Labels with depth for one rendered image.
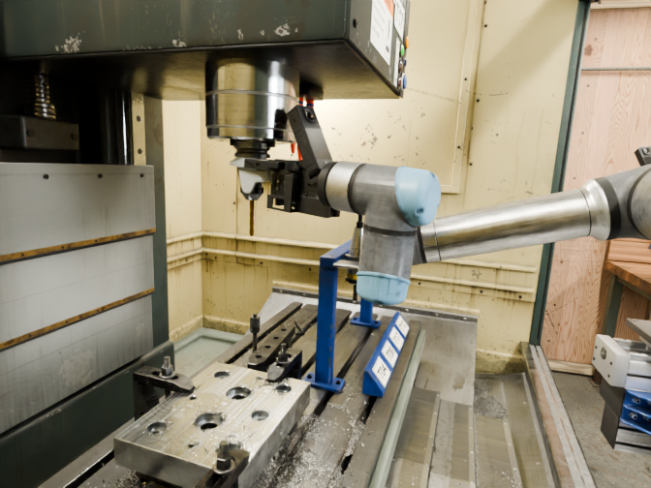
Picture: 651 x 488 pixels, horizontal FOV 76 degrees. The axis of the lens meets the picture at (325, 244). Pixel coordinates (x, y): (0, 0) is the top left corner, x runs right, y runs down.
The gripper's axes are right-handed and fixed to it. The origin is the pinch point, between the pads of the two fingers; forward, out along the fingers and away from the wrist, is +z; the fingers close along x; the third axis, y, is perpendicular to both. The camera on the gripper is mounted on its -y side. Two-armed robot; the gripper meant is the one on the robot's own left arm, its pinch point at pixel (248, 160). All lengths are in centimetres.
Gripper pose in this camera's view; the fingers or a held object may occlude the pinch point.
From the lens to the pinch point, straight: 77.7
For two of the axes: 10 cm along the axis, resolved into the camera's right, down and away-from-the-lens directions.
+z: -8.0, -2.0, 5.7
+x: 6.0, -1.2, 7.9
